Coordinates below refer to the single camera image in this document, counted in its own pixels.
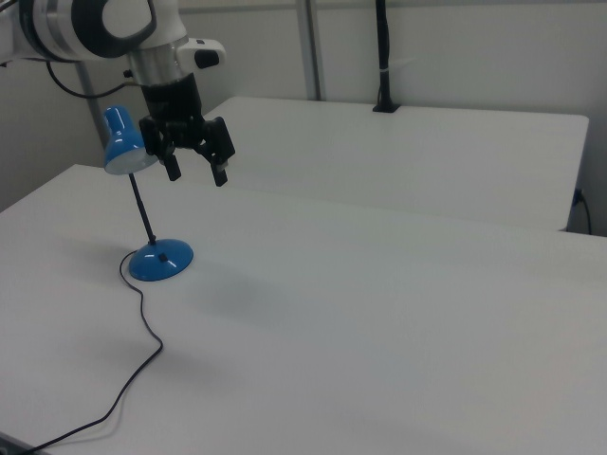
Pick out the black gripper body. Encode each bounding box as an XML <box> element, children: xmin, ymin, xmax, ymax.
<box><xmin>140</xmin><ymin>74</ymin><xmax>210</xmax><ymax>146</ymax></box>

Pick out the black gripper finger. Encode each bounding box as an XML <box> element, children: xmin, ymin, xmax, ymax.
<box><xmin>193</xmin><ymin>115</ymin><xmax>237</xmax><ymax>188</ymax></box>
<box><xmin>138</xmin><ymin>116</ymin><xmax>183</xmax><ymax>183</ymax></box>

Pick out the blue gooseneck desk lamp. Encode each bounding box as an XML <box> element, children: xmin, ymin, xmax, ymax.
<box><xmin>102</xmin><ymin>105</ymin><xmax>195</xmax><ymax>284</ymax></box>

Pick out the grey metal partition post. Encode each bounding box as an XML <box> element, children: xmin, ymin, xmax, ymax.
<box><xmin>297</xmin><ymin>0</ymin><xmax>329</xmax><ymax>102</ymax></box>
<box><xmin>75</xmin><ymin>60</ymin><xmax>104</xmax><ymax>160</ymax></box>

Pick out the thin black robot wrist cable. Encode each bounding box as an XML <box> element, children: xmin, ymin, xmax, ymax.
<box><xmin>45</xmin><ymin>60</ymin><xmax>144</xmax><ymax>100</ymax></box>

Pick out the black lamp power cable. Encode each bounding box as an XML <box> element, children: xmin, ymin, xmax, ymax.
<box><xmin>22</xmin><ymin>249</ymin><xmax>166</xmax><ymax>455</ymax></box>

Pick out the black clamped camera pole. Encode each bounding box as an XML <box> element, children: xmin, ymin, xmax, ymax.
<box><xmin>371</xmin><ymin>0</ymin><xmax>402</xmax><ymax>115</ymax></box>

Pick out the black cable at table side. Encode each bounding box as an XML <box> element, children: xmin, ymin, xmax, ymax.
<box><xmin>572</xmin><ymin>187</ymin><xmax>595</xmax><ymax>234</ymax></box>

